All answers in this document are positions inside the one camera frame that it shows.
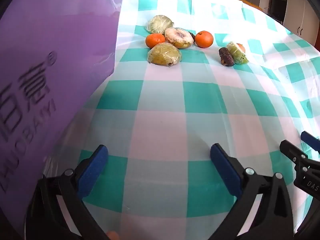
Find wrapped cut-face fruit half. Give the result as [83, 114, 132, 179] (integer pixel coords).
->
[164, 27, 195, 49]

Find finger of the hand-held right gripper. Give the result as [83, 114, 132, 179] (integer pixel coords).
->
[301, 131, 320, 153]
[279, 140, 320, 180]

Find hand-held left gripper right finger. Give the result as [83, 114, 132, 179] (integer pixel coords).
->
[207, 143, 295, 240]

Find dark wrinkled fruit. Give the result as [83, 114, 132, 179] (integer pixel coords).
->
[219, 47, 235, 67]

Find teal white checkered tablecloth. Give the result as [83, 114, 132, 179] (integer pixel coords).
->
[41, 0, 320, 240]

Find wrapped kiwi slice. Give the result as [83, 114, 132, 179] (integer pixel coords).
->
[226, 41, 250, 65]

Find black appliance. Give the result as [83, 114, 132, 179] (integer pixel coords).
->
[269, 0, 287, 20]

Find white wall cabinets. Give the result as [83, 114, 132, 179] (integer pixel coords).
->
[244, 0, 320, 53]

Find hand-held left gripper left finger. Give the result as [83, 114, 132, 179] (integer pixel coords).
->
[27, 144, 111, 240]

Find wrapped green fruit half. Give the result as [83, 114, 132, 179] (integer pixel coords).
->
[147, 42, 182, 67]
[146, 15, 175, 34]

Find orange mandarin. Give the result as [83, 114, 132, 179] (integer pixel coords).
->
[145, 33, 166, 49]
[194, 30, 214, 48]

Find purple cardboard box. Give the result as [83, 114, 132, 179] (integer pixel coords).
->
[0, 0, 125, 214]

